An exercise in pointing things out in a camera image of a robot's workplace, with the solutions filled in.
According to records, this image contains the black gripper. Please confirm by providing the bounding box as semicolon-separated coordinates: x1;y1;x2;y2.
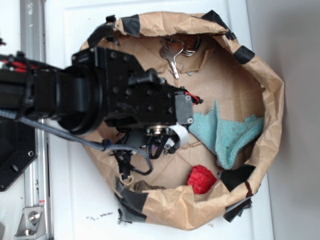
71;46;195;147

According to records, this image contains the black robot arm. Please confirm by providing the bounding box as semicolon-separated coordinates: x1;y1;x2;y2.
0;46;202;145

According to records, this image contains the silver key bunch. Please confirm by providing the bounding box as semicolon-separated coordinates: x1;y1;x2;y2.
159;34;201;79

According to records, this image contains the teal woven cloth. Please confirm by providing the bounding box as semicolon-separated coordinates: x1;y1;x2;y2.
188;100;265;170

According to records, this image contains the red crumpled paper ball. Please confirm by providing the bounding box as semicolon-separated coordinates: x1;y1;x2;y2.
187;165;217;195

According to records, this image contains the brown paper bag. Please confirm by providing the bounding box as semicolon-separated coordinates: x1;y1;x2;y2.
82;11;285;230

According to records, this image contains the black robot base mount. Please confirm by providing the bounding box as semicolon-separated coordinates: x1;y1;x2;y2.
0;120;37;192

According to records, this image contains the grey braided cable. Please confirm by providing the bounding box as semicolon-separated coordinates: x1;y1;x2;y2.
0;109;153;176

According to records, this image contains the aluminium rail frame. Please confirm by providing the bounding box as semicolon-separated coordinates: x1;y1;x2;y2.
19;0;54;240

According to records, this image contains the silver corner bracket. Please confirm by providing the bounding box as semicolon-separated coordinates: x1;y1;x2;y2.
14;206;47;240

